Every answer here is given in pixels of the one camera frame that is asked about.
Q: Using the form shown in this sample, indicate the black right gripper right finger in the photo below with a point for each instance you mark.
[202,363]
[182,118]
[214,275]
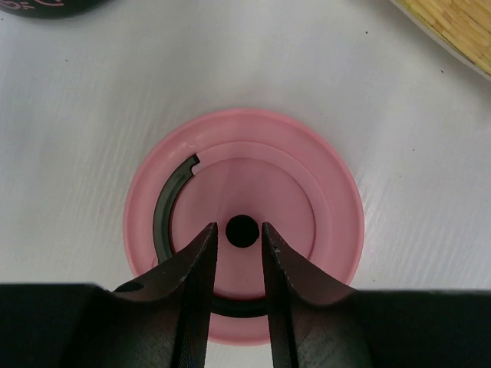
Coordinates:
[317,321]

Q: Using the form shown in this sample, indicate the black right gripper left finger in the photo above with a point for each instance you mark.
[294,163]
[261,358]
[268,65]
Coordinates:
[159,319]

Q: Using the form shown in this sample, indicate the pink round lid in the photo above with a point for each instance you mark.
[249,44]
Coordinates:
[255,163]

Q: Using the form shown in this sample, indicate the round steel lunch bowl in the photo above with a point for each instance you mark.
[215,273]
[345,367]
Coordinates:
[49,9]

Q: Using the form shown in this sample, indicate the bamboo woven serving tray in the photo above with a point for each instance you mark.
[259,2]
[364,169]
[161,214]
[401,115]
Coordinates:
[462,27]

